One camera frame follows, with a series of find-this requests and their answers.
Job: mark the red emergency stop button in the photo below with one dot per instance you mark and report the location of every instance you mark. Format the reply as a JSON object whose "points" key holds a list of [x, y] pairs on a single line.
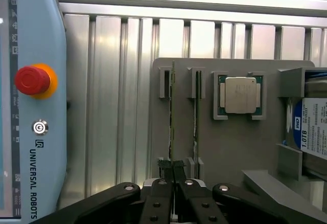
{"points": [[32, 80]]}

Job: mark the light blue teach pendant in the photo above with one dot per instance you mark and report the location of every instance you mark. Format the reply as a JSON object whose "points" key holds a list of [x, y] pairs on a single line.
{"points": [[33, 101]]}

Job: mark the hard disk with blue label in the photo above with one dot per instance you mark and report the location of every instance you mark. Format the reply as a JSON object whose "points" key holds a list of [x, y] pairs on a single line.
{"points": [[310, 129]]}

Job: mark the silver CPU chip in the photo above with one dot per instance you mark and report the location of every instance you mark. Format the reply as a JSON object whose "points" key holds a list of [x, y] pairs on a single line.
{"points": [[240, 94]]}

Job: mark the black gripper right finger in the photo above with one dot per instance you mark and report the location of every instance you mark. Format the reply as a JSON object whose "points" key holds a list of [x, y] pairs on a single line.
{"points": [[219, 203]]}

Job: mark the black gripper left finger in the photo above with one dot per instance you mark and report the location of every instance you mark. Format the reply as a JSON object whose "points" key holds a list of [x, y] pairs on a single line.
{"points": [[132, 201]]}

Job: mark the grey parts rack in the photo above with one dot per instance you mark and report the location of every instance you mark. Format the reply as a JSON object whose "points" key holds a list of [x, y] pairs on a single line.
{"points": [[230, 137]]}

